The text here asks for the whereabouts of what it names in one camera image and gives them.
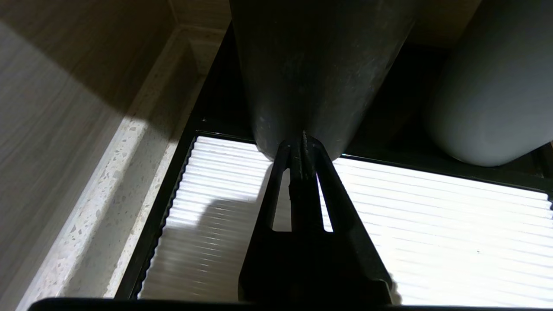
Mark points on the black cup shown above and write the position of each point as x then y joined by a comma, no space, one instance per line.
319,73

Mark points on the white cup with dark rim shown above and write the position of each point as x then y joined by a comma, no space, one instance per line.
492,86

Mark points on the white board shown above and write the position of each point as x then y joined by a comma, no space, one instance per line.
432,233

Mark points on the black drawer box case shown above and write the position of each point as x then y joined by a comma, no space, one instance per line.
216,108

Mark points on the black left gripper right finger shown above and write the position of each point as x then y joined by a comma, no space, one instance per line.
345,263

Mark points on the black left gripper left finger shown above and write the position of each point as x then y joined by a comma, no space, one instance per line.
270,263

